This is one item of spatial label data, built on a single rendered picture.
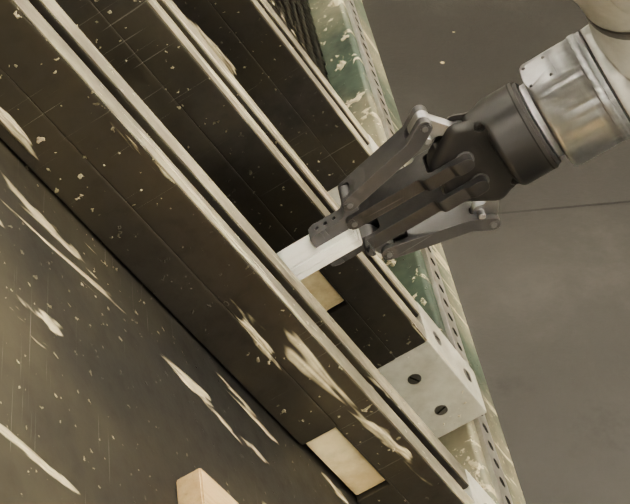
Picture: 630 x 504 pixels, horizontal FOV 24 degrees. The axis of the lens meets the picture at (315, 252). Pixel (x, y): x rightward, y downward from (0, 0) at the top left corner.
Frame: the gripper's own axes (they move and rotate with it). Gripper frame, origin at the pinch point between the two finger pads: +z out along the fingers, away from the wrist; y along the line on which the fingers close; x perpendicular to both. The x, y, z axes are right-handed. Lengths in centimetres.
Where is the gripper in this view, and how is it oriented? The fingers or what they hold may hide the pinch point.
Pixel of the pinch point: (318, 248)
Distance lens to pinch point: 116.7
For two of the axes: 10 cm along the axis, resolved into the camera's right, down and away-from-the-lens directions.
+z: -8.4, 4.9, 2.4
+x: 1.3, 6.1, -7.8
